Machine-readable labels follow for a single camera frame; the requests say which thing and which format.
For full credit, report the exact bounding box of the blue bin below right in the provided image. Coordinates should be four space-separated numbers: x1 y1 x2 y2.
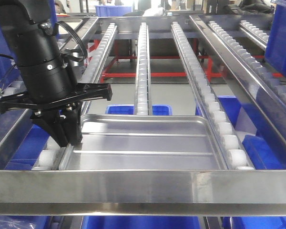
195 95 286 170

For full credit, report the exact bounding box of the right white roller track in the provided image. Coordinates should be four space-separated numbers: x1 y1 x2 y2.
171 21 255 170

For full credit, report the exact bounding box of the rightmost short roller track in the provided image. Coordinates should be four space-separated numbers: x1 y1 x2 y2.
239 20 269 51

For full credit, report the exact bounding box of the small blue bin below centre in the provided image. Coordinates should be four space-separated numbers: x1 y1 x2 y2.
105 104 173 115

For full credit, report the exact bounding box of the far-right white roller track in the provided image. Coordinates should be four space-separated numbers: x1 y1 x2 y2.
208 21 286 103

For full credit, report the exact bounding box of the blue bin below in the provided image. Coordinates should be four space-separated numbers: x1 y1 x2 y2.
195 95 286 170
4 125 49 170

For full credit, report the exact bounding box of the right steel lane divider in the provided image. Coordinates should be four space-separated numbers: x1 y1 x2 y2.
190 16 286 152

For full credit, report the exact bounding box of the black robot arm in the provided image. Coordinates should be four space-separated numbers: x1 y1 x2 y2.
0 0 112 147

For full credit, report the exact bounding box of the blue bin below left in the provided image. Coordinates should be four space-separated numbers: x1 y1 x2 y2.
4 125 49 170

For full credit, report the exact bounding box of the middle white roller track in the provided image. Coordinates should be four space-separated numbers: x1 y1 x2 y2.
133 22 152 115

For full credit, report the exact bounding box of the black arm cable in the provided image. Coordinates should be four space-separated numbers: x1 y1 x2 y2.
52 20 88 62

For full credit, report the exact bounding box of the left white roller track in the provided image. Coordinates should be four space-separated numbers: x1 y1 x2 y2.
32 23 118 170

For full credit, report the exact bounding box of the distant blue crate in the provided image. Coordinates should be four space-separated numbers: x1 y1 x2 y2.
95 5 133 17

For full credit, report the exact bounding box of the left steel lane divider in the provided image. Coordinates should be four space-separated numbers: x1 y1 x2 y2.
0 17 100 170

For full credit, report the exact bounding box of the blue bin bottom centre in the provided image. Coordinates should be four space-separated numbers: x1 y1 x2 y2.
82 216 200 229

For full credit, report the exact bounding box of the red metal floor frame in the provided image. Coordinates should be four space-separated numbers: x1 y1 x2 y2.
93 38 283 86

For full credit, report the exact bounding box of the large blue bin left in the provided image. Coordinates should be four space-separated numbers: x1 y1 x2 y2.
0 0 60 89

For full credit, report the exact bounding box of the silver tray far left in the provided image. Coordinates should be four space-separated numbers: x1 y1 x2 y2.
59 18 83 35

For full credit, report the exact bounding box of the ribbed silver metal tray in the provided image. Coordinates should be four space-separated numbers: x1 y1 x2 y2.
59 114 227 170

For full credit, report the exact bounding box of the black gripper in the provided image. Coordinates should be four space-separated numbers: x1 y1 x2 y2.
0 83 112 147

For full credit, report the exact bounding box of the large blue bin right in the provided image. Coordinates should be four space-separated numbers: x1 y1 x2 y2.
265 0 286 78

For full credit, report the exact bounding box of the steel lane divider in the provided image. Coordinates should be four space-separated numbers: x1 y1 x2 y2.
0 17 100 170
190 16 286 152

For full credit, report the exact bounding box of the large blue bin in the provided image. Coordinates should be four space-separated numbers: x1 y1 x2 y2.
0 0 60 89
265 0 286 78

